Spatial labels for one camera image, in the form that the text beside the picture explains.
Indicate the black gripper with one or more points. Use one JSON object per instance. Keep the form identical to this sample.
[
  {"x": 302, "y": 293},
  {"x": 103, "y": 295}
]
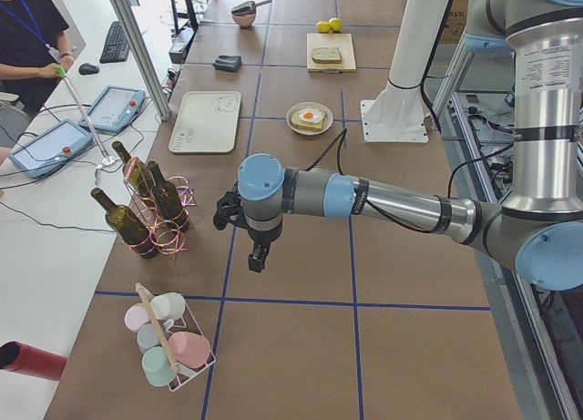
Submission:
[{"x": 260, "y": 236}]

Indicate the bread slice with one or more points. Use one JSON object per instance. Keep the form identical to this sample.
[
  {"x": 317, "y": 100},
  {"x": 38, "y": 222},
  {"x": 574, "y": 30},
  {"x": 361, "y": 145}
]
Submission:
[
  {"x": 326, "y": 55},
  {"x": 299, "y": 124}
]

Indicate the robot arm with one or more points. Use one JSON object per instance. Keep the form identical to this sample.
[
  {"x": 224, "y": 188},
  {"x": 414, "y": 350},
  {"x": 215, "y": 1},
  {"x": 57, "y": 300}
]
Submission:
[{"x": 536, "y": 231}]

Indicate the cream bear tray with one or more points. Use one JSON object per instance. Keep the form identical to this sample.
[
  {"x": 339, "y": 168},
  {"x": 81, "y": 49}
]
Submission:
[{"x": 206, "y": 123}]

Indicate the white cup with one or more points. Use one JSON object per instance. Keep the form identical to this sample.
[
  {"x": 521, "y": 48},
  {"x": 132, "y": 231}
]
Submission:
[{"x": 170, "y": 305}]

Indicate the dark wine bottle lower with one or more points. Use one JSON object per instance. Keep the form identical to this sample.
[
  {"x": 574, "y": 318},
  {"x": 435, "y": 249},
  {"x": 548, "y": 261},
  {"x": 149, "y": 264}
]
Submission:
[{"x": 167, "y": 198}]

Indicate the dark wine bottle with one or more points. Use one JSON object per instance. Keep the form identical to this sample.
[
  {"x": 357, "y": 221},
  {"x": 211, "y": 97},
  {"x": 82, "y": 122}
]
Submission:
[
  {"x": 167, "y": 198},
  {"x": 127, "y": 225}
]

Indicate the salmon pink cup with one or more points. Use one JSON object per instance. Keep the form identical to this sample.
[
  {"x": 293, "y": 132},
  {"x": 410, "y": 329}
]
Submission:
[{"x": 190, "y": 349}]

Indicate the grey cup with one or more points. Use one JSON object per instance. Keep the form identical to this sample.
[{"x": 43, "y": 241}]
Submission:
[{"x": 147, "y": 337}]

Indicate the pink pale cup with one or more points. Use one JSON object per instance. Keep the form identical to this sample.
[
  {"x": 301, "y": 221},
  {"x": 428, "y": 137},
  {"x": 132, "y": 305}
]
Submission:
[{"x": 135, "y": 317}]

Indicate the dark wine bottle upper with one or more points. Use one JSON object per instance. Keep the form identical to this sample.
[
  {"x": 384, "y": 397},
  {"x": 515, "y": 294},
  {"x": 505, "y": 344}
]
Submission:
[{"x": 127, "y": 225}]

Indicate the mint green cup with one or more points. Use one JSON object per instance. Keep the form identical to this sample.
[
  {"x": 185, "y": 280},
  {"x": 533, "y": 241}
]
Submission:
[{"x": 157, "y": 368}]

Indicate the bread slice on plate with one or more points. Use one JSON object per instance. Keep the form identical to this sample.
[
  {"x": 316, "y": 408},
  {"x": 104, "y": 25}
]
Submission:
[{"x": 299, "y": 124}]

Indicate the fried egg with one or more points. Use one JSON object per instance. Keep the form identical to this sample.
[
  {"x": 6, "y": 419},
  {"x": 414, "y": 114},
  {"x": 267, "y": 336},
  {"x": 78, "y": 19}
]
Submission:
[{"x": 312, "y": 115}]

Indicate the white round plate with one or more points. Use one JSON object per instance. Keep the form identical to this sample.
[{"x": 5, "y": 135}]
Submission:
[{"x": 328, "y": 120}]

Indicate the grey folded cloth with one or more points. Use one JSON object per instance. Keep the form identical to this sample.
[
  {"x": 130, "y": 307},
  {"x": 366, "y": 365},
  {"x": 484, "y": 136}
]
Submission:
[{"x": 227, "y": 63}]

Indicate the far teach pendant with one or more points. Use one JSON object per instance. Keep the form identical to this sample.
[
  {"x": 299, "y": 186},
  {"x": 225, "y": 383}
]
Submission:
[{"x": 115, "y": 108}]

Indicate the teach pendant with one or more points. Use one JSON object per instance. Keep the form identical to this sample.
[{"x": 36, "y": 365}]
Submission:
[
  {"x": 50, "y": 151},
  {"x": 115, "y": 108}
]

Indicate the wooden cutting board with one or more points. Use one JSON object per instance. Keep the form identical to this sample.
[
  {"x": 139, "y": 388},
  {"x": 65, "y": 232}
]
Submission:
[{"x": 342, "y": 41}]

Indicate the near teach pendant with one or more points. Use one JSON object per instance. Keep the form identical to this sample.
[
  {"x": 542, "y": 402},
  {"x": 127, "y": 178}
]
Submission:
[{"x": 50, "y": 151}]

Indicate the lower yellow lemon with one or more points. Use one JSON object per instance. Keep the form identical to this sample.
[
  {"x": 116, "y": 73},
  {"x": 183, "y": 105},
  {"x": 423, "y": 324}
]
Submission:
[{"x": 323, "y": 27}]

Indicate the yellow lemon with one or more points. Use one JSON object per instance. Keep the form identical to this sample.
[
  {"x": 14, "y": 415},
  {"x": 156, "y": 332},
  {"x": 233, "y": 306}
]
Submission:
[
  {"x": 323, "y": 27},
  {"x": 336, "y": 24}
]

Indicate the pink bowl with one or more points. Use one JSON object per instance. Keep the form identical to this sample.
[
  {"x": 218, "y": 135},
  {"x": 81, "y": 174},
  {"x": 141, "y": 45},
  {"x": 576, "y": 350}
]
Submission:
[{"x": 244, "y": 16}]

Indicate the upper yellow lemon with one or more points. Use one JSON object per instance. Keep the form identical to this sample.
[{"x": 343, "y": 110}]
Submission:
[{"x": 336, "y": 24}]

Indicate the metal scoop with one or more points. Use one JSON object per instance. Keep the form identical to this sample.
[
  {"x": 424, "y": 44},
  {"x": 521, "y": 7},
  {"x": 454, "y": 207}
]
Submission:
[{"x": 248, "y": 5}]

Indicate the black keyboard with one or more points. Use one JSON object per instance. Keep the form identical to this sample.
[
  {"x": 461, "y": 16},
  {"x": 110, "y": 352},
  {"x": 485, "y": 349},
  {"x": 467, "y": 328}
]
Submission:
[{"x": 116, "y": 46}]

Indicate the black computer mouse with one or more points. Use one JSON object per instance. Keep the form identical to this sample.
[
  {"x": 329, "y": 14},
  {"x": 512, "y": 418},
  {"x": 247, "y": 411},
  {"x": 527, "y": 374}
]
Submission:
[{"x": 86, "y": 69}]

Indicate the red cylinder tube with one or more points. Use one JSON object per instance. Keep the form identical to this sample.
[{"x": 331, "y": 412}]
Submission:
[{"x": 24, "y": 359}]

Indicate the metal rod with green tip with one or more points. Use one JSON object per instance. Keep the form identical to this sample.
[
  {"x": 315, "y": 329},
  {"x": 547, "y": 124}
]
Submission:
[{"x": 107, "y": 159}]

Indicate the person in black shirt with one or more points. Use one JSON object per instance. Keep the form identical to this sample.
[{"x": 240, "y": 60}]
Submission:
[{"x": 34, "y": 45}]

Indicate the copper wire bottle rack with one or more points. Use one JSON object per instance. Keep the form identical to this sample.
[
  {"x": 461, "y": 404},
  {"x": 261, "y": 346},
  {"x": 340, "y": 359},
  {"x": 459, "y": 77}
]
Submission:
[{"x": 165, "y": 234}]

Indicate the white wire cup rack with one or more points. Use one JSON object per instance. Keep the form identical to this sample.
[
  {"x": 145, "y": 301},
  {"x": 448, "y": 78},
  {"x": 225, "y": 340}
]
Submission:
[{"x": 187, "y": 323}]

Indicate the wooden rack handle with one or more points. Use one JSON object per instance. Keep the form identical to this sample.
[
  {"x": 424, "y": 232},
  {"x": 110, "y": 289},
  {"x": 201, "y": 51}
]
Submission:
[{"x": 143, "y": 295}]

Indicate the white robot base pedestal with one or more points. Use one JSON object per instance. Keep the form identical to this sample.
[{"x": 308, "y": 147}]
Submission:
[{"x": 397, "y": 114}]

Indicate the aluminium frame post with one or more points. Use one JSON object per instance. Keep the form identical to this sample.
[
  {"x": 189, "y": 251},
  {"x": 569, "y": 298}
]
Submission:
[{"x": 138, "y": 47}]

